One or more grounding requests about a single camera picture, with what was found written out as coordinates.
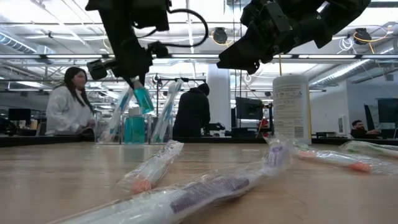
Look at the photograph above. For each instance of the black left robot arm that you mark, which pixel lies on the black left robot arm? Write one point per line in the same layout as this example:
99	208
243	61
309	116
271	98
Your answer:
118	12

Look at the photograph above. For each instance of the purple white wrapped toothbrush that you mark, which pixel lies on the purple white wrapped toothbrush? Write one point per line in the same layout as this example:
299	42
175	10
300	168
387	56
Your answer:
202	189

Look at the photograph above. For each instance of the green white toothbrush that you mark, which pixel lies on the green white toothbrush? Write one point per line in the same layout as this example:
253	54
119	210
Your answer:
370	148

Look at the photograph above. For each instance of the person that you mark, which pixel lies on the person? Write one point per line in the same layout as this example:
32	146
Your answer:
191	115
66	112
359	127

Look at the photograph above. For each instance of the black monitor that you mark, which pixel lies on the black monitor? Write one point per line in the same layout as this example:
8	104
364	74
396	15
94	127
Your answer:
248	109
388	110
19	114

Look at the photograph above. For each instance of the white wipes canister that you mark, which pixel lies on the white wipes canister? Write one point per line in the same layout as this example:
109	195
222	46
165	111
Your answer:
290	109

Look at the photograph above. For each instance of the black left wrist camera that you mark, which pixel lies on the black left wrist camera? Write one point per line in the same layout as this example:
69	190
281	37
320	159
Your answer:
158	49

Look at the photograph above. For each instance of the orange white toothbrush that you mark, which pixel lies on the orange white toothbrush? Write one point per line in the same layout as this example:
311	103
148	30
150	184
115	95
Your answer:
149	172
339	159

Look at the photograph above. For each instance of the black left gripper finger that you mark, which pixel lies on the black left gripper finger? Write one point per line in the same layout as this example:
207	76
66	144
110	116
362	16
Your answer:
97	70
136	72

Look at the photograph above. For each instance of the teal mouthwash bottle white cap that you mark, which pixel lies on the teal mouthwash bottle white cap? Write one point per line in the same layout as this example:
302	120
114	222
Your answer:
143	99
134	130

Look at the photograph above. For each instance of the clear acrylic organizer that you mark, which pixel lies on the clear acrylic organizer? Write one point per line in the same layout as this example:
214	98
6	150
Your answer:
148	127

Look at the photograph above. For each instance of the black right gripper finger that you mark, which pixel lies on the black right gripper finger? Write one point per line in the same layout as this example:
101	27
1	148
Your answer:
242	54
253	68

